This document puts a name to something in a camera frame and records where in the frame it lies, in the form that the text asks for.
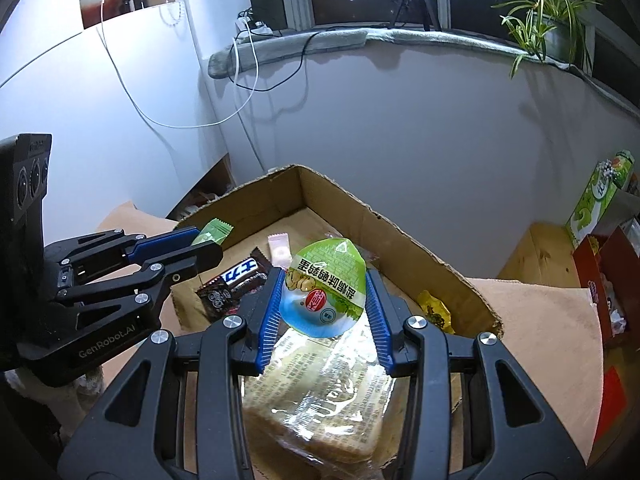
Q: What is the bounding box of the clear bread package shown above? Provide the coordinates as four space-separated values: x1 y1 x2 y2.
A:
240 327 417 467

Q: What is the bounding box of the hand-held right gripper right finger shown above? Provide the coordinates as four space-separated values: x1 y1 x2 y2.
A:
365 269 588 480

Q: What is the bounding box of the black cable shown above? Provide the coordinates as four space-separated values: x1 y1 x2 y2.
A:
232 27 372 94

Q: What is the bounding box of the brown cardboard box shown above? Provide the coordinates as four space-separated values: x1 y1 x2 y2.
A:
170 162 505 480

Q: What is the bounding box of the white power strip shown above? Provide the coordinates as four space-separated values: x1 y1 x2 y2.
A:
235 7 274 37

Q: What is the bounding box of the small green snack packet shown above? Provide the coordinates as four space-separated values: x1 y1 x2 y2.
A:
190 217 235 247

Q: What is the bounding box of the yellow snack packet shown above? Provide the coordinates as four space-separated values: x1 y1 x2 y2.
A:
417 290 455 336

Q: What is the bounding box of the green printed carton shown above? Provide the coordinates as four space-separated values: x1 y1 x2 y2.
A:
565 149 636 249

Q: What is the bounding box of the brown ceramic vase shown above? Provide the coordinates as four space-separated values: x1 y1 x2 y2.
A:
78 0 121 29

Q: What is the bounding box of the green spider plant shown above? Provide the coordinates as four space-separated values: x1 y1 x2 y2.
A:
492 0 603 80

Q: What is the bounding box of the red cardboard box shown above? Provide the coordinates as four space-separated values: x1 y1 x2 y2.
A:
572 226 640 349

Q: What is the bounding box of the grey windowsill mat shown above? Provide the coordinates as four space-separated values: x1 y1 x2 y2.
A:
207 26 640 122

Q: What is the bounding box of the small pink snack packet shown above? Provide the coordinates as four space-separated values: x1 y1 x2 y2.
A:
267 232 292 267

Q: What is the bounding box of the white cable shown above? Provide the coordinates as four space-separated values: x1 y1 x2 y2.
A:
96 0 266 171

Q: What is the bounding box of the green egg-shaped snack packet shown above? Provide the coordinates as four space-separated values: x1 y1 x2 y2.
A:
280 236 369 339

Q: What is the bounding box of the dark printed snack packet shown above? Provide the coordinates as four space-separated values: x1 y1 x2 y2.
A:
195 272 268 319

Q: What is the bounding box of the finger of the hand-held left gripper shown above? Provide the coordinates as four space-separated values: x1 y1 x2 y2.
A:
56 242 224 322
42 226 202 282

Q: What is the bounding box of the red flat packet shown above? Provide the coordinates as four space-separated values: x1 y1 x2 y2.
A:
596 364 629 437

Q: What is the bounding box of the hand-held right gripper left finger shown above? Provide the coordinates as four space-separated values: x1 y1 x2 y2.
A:
57 267 286 480

